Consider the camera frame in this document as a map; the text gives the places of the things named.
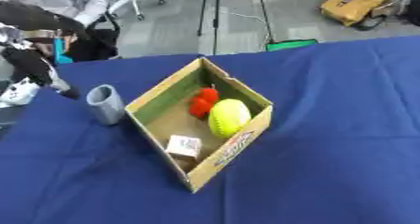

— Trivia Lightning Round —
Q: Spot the small white cube box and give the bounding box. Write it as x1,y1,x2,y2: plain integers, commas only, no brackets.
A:
164,134,203,160

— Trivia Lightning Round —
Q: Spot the tan cardboard box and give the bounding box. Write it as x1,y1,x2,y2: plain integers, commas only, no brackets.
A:
123,56,275,194

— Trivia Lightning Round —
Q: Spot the red toy pepper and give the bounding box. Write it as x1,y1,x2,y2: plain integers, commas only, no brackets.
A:
187,83,222,120

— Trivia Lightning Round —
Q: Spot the yellow ball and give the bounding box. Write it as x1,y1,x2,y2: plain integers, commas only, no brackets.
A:
206,98,253,139

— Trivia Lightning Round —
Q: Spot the black tripod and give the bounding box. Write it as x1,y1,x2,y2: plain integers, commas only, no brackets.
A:
195,0,276,56

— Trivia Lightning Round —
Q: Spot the green flat object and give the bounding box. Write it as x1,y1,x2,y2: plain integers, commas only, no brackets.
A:
263,38,321,52

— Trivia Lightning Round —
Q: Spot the grey cylinder cup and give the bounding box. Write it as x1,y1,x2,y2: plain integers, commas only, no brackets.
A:
85,83,127,127

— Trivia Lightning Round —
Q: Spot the tan bag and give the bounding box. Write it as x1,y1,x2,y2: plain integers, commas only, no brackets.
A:
318,0,391,27

